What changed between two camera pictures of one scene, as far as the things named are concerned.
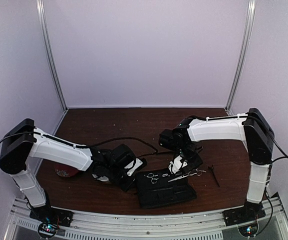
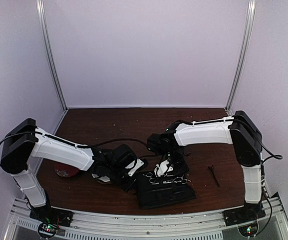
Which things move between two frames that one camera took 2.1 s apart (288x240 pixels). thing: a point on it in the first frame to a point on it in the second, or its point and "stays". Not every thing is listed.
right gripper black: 198,161 to 184,168
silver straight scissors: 196,172 to 176,180
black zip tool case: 158,188 stays
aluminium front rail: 147,224 stays
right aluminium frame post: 250,20 stays
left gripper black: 125,187 stays
